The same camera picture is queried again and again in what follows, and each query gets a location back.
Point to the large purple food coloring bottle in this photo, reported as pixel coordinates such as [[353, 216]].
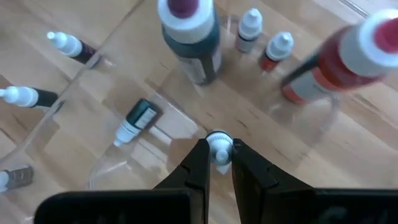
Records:
[[192, 53]]

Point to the small brown food coloring bottle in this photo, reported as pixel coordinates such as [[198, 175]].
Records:
[[219, 146]]

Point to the large red food coloring bottle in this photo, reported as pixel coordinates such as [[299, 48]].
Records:
[[335, 62]]

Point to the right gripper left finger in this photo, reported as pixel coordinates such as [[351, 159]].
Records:
[[192, 186]]

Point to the small red food coloring bottle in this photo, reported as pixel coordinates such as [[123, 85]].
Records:
[[278, 46]]

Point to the small dark food coloring bottle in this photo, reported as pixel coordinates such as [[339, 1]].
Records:
[[21, 96], [66, 43], [249, 28], [18, 177]]

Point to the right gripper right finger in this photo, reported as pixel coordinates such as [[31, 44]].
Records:
[[258, 196]]

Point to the small green food coloring bottle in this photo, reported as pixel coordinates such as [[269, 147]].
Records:
[[140, 115]]

